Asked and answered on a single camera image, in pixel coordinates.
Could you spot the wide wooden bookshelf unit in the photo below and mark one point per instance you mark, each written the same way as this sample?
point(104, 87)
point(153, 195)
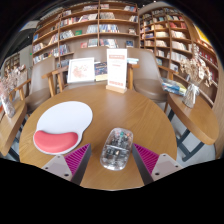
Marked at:
point(86, 28)

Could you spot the white sign on wooden base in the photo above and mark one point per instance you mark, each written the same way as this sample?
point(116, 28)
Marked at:
point(117, 70)

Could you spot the white framed floral picture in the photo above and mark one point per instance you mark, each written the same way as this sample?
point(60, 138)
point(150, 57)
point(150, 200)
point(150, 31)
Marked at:
point(81, 70)

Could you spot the glass vase with dried flowers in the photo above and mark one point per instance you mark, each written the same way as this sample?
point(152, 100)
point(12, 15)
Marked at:
point(190, 96)
point(8, 106)

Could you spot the light blue books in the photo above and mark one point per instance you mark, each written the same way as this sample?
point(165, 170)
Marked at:
point(132, 60)

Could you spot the transparent computer mouse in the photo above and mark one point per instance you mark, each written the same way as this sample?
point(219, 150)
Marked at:
point(116, 150)

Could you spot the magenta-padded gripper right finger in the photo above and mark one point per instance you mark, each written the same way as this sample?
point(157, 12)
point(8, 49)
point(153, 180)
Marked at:
point(146, 159)

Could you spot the distant wooden bookshelf unit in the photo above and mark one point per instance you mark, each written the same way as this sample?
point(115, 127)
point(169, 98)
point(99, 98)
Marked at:
point(11, 61)

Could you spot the beige armchair with wooden arms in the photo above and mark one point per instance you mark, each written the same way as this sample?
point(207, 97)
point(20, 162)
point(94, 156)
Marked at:
point(90, 51)

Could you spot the dark cover book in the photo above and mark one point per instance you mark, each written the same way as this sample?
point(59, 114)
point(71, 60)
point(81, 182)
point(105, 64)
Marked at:
point(101, 71)

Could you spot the beige leather armchair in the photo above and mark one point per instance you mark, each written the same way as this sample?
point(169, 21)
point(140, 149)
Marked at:
point(40, 76)
point(146, 70)

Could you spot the stack of colourful books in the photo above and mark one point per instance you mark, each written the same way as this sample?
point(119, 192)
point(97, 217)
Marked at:
point(174, 87)

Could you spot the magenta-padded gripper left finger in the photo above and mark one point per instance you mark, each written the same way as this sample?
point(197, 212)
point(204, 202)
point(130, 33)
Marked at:
point(77, 159)

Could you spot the white mouse pad, red wrist rest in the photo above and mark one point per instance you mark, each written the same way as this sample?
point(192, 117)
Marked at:
point(66, 116)

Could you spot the white hanging ceiling sign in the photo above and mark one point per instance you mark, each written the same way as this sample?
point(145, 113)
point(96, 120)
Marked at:
point(29, 25)

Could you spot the wooden side table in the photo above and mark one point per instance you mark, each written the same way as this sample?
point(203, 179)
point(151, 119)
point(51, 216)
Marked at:
point(10, 126)
point(196, 120)

